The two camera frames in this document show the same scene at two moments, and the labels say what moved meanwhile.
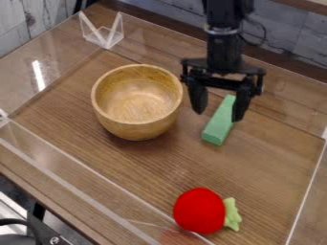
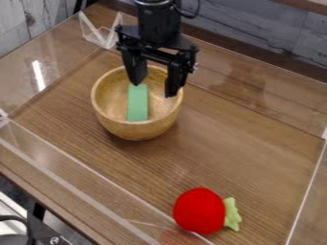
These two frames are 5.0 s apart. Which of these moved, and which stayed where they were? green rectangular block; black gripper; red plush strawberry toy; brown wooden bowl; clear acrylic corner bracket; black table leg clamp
Moved: green rectangular block; black gripper
Stayed: clear acrylic corner bracket; red plush strawberry toy; black table leg clamp; brown wooden bowl
